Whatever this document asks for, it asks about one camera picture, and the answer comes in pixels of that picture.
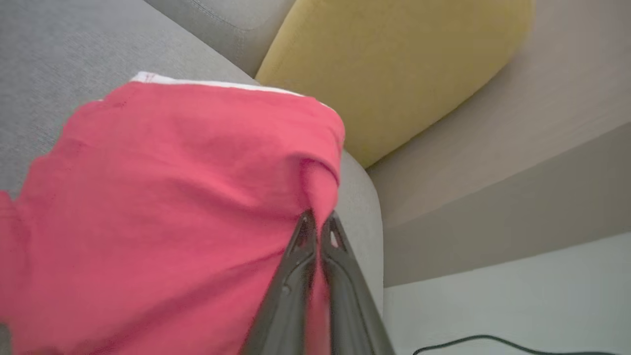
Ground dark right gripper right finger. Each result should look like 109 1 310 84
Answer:
320 212 395 355

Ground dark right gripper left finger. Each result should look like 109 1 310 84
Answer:
240 211 317 355

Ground red jersey with black lettering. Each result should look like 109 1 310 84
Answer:
0 71 346 355

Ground yellow sofa back cushion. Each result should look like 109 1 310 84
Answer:
255 0 536 169

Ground grey sofa seat cushion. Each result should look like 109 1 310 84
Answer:
143 0 297 78

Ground grey sofa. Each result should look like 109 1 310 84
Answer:
0 0 385 316

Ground black floor cable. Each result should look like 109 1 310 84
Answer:
412 334 618 355

